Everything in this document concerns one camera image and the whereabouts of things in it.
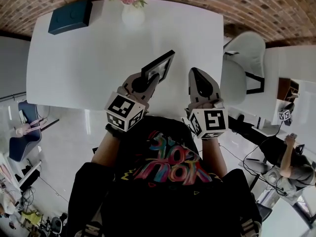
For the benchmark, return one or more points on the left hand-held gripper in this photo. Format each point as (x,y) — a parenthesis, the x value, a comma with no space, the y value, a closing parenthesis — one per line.
(123,107)

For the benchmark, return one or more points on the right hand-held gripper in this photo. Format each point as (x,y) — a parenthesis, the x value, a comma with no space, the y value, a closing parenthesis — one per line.
(212,122)

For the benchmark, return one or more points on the black picture frame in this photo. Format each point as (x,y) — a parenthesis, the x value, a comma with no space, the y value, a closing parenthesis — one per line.
(160,68)

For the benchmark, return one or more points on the person's right forearm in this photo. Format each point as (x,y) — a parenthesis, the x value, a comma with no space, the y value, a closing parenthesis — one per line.
(213,157)

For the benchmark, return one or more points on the person's left forearm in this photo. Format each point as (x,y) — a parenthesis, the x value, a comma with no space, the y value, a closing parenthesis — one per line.
(103,152)

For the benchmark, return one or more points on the white shell chair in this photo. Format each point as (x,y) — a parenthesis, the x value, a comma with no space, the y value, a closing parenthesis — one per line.
(234,83)

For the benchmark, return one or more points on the white vase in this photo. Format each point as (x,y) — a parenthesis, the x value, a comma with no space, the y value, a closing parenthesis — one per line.
(133,16)

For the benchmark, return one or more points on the small black screen device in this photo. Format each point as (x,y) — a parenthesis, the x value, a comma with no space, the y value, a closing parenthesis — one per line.
(95,150)

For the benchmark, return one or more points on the brown wooden organizer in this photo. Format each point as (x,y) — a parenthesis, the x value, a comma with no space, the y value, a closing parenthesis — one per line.
(286,88)

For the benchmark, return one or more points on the white work table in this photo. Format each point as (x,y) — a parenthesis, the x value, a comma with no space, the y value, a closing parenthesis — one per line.
(296,63)

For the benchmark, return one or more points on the dark teal box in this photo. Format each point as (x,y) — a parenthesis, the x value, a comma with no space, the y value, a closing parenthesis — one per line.
(69,16)

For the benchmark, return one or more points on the grey office chair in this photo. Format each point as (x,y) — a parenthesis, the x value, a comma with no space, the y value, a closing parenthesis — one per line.
(274,179)

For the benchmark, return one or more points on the person's black printed t-shirt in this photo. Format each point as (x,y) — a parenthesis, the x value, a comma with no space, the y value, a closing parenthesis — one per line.
(160,206)

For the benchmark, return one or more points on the blue chair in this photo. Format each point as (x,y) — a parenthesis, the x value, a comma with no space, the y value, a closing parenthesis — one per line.
(24,144)

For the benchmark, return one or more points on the black bag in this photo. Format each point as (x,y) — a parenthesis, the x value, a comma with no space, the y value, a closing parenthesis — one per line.
(30,178)

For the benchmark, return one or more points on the white counter with dark edge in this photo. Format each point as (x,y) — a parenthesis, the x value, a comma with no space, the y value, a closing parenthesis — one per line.
(284,216)

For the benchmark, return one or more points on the white metal rack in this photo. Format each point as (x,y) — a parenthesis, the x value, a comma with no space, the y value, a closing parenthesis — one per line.
(14,174)

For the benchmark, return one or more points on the black round device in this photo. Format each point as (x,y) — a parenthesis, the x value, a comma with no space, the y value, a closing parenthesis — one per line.
(56,223)

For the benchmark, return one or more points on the yellow-green cloth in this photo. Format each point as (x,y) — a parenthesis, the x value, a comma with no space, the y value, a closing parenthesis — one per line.
(30,216)

